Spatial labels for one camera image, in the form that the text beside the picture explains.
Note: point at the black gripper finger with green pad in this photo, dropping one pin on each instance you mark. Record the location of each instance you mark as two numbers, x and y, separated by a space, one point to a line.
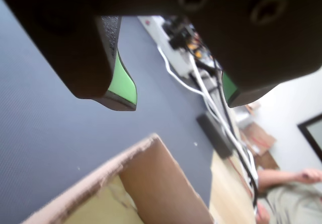
264 45
63 45

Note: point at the person bare forearm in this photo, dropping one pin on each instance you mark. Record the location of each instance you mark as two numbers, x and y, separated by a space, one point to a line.
276 180
262 215

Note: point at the black rectangular box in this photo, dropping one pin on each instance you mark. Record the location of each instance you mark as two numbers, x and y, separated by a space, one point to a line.
213 133

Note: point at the open brown cardboard box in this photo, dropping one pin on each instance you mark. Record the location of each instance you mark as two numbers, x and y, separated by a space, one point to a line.
156 183

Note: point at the yellow paper box liner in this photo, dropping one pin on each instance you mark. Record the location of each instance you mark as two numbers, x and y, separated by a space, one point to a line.
105 209

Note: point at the person hand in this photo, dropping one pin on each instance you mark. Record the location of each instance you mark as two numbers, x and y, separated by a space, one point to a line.
313 175

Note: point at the black textured rubber mat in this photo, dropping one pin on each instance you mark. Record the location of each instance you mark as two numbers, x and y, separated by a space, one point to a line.
63 113
197 176

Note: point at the black power plug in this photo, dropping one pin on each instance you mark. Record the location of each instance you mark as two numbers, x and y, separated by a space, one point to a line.
178 39

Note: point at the brown cardboard piece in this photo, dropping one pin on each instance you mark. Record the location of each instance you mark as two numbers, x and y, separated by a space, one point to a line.
259 138
269 161

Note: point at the dark framed glass panel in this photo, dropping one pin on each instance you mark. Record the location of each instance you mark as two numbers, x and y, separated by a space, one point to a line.
315 133

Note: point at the person grey green shirt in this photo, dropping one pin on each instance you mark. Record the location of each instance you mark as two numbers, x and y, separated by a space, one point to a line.
296 204

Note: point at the white power strip red switch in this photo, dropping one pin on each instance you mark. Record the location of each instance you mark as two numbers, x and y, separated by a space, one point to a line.
157 31

